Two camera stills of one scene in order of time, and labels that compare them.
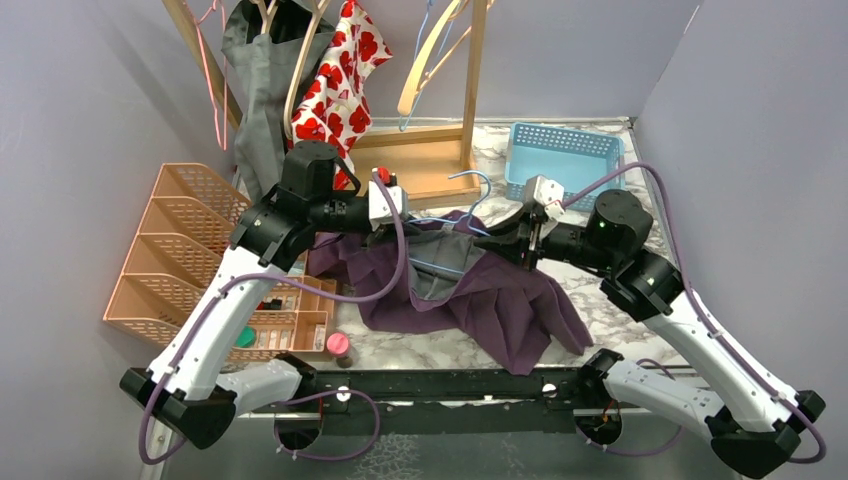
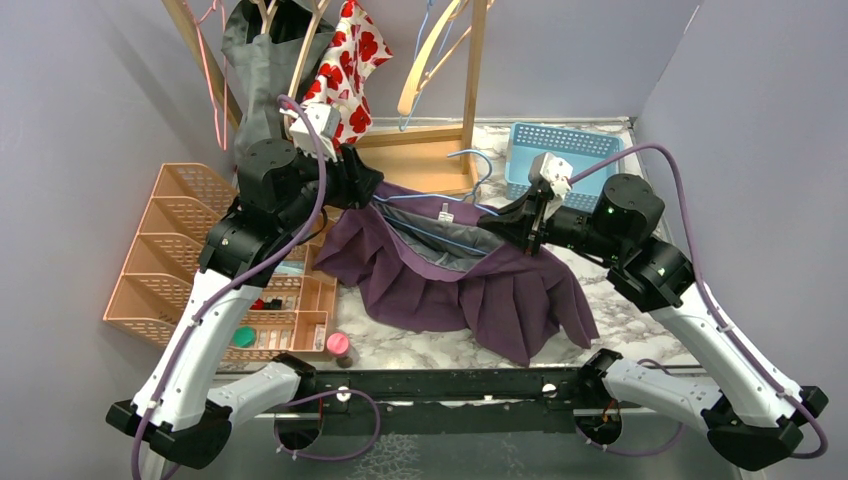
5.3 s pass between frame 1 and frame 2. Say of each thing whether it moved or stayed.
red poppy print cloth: stayed
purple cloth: moved
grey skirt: stayed
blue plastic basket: stayed
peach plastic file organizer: stayed
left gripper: moved
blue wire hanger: moved
